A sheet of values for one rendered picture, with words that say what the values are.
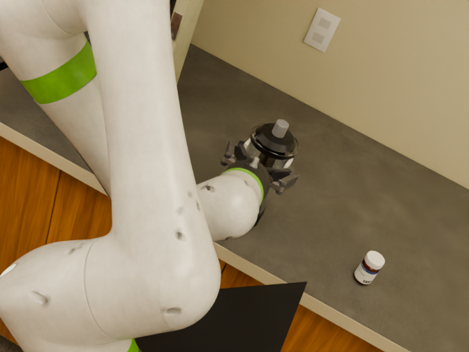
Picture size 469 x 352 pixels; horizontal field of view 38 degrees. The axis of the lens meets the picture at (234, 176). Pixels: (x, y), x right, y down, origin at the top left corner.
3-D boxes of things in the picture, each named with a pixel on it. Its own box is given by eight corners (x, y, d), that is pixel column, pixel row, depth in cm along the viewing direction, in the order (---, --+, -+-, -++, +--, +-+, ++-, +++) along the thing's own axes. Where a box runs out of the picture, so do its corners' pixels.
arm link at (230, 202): (260, 241, 109) (238, 178, 107) (191, 258, 113) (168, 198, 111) (276, 212, 122) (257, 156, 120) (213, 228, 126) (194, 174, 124)
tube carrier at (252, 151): (230, 185, 163) (262, 116, 150) (270, 207, 162) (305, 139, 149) (213, 209, 154) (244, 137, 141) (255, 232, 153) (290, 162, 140)
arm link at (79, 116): (91, 89, 97) (109, 52, 105) (25, 112, 100) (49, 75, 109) (198, 260, 116) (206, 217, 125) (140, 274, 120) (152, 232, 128)
